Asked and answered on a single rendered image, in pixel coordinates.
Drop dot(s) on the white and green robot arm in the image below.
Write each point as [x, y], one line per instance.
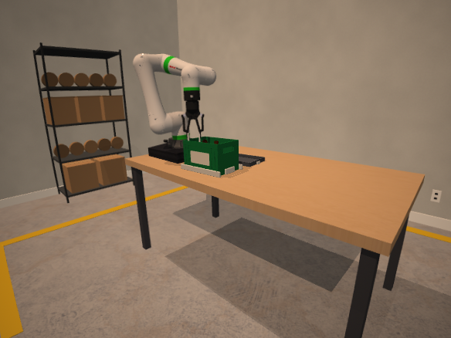
[192, 77]

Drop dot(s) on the green bottle crate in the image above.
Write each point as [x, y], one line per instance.
[215, 157]

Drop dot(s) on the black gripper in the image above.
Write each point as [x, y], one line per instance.
[192, 112]

